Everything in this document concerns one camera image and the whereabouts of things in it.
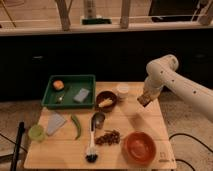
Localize green plastic tray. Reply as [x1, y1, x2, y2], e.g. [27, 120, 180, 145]
[42, 75, 96, 109]

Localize light green plastic cup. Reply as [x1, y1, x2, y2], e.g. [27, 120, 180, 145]
[28, 125, 45, 142]

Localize orange bread roll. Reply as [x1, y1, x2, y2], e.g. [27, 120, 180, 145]
[53, 80, 64, 91]

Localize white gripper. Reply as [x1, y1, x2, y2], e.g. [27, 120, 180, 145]
[143, 77, 163, 100]

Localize pale corn piece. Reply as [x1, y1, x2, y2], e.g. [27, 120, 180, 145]
[98, 99, 113, 108]

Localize brown black board eraser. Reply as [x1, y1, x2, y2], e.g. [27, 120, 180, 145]
[137, 93, 153, 107]

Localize black pole stand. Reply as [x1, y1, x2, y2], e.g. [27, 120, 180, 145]
[10, 122, 25, 171]

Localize green black base block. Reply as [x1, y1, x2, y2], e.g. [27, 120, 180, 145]
[82, 18, 112, 25]

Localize orange red bowl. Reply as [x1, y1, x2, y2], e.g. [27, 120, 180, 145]
[121, 132, 156, 166]

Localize grey folded cloth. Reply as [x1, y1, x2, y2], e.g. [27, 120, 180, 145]
[46, 113, 66, 136]

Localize dark brown bowl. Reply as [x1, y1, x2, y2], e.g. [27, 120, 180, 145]
[96, 91, 117, 113]

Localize bunch of dark grapes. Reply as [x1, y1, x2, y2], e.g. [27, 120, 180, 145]
[95, 130, 120, 145]

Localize green chili pepper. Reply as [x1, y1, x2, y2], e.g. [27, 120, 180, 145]
[71, 115, 81, 140]

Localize grey blue sponge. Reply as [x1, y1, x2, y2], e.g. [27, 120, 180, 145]
[74, 88, 90, 103]

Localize white paper cup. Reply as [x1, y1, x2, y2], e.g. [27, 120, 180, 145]
[116, 83, 129, 99]

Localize black floor cable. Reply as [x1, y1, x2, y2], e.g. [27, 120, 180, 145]
[169, 132, 213, 171]

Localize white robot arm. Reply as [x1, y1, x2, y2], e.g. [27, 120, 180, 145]
[138, 54, 213, 122]

